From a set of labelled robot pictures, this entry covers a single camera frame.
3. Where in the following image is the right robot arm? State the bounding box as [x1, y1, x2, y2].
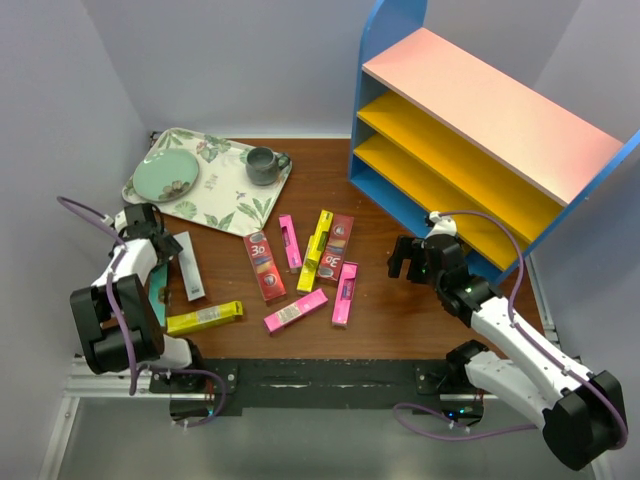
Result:
[387, 234, 628, 470]

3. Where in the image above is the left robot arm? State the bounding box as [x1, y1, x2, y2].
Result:
[70, 203, 207, 392]

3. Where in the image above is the blue shelf with coloured boards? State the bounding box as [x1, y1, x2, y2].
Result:
[348, 1, 639, 282]

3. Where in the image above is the mint green ceramic plate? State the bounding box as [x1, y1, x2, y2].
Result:
[132, 149, 200, 203]

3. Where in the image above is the red 3D toothpaste box right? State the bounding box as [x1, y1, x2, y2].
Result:
[316, 214, 355, 284]

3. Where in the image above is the red 3d toothpaste box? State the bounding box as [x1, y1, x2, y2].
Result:
[316, 214, 355, 284]
[243, 231, 286, 303]

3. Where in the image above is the floral leaf print tray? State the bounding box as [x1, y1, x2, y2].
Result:
[147, 128, 292, 236]

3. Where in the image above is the yellow toothpaste box upright centre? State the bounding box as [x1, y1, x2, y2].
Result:
[296, 210, 334, 294]

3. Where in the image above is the pink toothpaste box right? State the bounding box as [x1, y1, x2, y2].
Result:
[331, 262, 358, 328]

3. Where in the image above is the yellow toothpaste box lying left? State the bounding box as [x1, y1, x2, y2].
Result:
[166, 301, 244, 336]

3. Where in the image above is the pink toothpaste box lower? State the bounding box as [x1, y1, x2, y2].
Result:
[263, 288, 328, 334]

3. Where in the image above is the red 3D toothpaste box left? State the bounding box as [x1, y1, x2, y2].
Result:
[243, 231, 286, 303]

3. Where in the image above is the small pink toothpaste box upper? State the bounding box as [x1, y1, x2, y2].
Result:
[279, 214, 303, 273]

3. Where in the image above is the grey ceramic mug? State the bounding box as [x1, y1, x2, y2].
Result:
[245, 147, 291, 186]

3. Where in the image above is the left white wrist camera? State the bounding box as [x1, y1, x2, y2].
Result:
[102, 210, 127, 233]

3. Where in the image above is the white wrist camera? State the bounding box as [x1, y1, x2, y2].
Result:
[102, 210, 127, 233]
[425, 211, 457, 240]

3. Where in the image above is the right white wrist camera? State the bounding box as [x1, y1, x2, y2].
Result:
[425, 211, 457, 240]

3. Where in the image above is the black mounting base plate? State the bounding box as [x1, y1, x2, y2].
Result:
[149, 356, 489, 424]

